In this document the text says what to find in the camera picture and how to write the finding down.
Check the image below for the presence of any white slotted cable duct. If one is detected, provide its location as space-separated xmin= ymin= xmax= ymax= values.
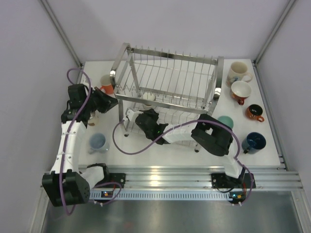
xmin=89 ymin=190 xmax=242 ymax=201

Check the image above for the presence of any mint green mug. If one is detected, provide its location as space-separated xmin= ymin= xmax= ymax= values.
xmin=217 ymin=116 xmax=234 ymax=129

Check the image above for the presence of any navy blue mug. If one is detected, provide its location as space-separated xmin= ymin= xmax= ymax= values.
xmin=242 ymin=132 xmax=267 ymax=154

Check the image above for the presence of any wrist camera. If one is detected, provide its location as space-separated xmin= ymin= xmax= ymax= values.
xmin=80 ymin=78 xmax=89 ymax=86
xmin=123 ymin=108 xmax=143 ymax=121

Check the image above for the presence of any cream floral mug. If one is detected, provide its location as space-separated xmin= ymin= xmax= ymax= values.
xmin=226 ymin=62 xmax=253 ymax=87

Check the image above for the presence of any white steel cup wood band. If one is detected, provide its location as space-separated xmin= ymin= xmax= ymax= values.
xmin=142 ymin=92 xmax=156 ymax=110

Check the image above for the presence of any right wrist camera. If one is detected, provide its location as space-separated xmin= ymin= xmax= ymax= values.
xmin=123 ymin=108 xmax=143 ymax=121

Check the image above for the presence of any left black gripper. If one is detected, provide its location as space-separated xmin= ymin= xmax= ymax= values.
xmin=84 ymin=86 xmax=121 ymax=114

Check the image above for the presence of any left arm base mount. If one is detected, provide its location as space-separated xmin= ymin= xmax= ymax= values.
xmin=104 ymin=173 xmax=126 ymax=188

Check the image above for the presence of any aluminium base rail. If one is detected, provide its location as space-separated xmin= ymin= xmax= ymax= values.
xmin=108 ymin=166 xmax=303 ymax=191

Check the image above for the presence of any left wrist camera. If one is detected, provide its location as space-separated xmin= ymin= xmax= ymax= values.
xmin=80 ymin=78 xmax=89 ymax=86

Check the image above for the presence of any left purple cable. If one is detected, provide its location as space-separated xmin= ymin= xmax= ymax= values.
xmin=58 ymin=68 xmax=122 ymax=216

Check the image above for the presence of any stainless steel dish rack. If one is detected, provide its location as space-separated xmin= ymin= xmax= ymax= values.
xmin=109 ymin=42 xmax=225 ymax=153

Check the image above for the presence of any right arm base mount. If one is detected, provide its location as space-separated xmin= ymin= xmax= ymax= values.
xmin=211 ymin=172 xmax=256 ymax=189

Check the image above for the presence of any small cream steel tumbler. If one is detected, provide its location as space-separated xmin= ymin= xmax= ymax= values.
xmin=87 ymin=112 xmax=99 ymax=126

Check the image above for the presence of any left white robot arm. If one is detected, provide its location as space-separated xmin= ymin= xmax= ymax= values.
xmin=42 ymin=84 xmax=118 ymax=207

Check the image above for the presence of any orange cup black interior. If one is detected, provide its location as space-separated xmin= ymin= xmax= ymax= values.
xmin=245 ymin=104 xmax=265 ymax=122

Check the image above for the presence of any light blue mug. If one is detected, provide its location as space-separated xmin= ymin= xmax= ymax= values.
xmin=88 ymin=133 xmax=110 ymax=154

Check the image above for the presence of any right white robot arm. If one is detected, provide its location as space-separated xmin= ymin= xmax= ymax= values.
xmin=135 ymin=109 xmax=245 ymax=187

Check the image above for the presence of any orange mug white interior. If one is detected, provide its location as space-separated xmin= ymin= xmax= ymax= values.
xmin=96 ymin=74 xmax=114 ymax=95

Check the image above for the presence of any white cup orange handle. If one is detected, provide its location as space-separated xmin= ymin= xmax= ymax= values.
xmin=230 ymin=81 xmax=252 ymax=105

